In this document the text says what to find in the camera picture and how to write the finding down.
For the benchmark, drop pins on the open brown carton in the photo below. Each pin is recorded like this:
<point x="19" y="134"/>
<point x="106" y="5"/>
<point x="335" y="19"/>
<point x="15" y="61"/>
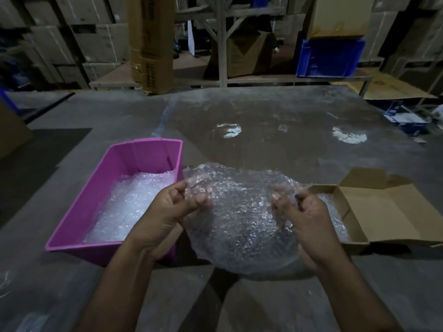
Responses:
<point x="245" y="55"/>

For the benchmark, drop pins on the blue and white product box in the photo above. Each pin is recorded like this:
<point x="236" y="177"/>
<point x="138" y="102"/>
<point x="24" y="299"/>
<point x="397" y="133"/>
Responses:
<point x="408" y="122"/>

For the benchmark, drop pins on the small brown cardboard box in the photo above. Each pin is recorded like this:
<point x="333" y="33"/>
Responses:
<point x="380" y="214"/>

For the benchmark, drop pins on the flat cardboard sheet with tape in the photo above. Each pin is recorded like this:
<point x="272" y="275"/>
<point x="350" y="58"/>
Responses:
<point x="339" y="17"/>

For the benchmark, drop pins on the flattened printed cardboard sheet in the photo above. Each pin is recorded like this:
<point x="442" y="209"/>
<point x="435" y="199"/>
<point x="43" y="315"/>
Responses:
<point x="391" y="86"/>

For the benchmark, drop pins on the person's right hand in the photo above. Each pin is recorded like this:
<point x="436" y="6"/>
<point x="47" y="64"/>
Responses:
<point x="311" y="231"/>

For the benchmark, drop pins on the pile of bubble wrap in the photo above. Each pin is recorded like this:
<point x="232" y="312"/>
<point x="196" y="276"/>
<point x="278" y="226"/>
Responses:
<point x="128" y="207"/>

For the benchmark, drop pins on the person's left forearm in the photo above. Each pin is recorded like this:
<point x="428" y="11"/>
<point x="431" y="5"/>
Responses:
<point x="117" y="293"/>

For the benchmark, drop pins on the tall narrow cardboard carton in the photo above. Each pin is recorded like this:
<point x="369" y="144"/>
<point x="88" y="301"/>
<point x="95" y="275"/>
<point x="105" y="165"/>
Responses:
<point x="152" y="41"/>

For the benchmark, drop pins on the blue plastic crate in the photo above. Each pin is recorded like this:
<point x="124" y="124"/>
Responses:
<point x="328" y="58"/>

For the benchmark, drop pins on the person's right forearm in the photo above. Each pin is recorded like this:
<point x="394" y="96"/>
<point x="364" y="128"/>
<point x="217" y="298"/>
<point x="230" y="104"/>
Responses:
<point x="356" y="300"/>

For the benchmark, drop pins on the small blue bin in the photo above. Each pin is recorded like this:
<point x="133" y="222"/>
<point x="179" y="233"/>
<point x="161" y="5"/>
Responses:
<point x="259" y="1"/>

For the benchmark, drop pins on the person's left hand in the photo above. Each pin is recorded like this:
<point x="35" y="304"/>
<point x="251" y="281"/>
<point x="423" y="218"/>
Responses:
<point x="162" y="221"/>

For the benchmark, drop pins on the grey metal storage rack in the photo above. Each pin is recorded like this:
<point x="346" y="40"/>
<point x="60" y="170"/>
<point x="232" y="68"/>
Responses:
<point x="221" y="41"/>

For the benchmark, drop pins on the large brown cardboard carton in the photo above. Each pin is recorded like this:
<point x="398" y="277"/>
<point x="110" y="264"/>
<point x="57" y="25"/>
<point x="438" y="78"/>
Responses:
<point x="14" y="131"/>

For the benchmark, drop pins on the pink plastic bin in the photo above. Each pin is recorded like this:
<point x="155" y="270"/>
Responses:
<point x="145" y="155"/>

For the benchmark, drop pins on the white paper sheet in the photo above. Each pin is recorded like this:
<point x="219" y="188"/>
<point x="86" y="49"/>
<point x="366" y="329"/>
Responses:
<point x="191" y="37"/>

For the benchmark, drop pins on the small dark object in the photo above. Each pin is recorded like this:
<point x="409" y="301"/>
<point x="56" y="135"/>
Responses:
<point x="177" y="51"/>

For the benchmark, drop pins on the dark blue product box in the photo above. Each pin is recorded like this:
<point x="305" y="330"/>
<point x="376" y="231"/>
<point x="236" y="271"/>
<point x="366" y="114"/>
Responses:
<point x="391" y="107"/>

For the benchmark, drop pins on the white plastic bag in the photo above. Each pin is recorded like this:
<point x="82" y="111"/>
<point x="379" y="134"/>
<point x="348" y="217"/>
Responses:
<point x="439" y="115"/>

